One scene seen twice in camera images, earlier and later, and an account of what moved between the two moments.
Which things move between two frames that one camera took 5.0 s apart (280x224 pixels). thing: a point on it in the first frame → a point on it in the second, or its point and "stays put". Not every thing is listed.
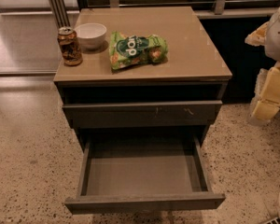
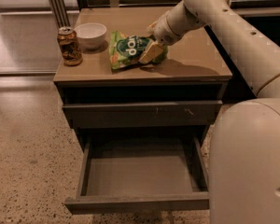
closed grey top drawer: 142,112 stays put
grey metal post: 58,5 stays put
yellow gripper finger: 258,37 → 151,29
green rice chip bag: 129,50 stays put
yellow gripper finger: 264,110 → 151,52
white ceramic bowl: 91,35 stays put
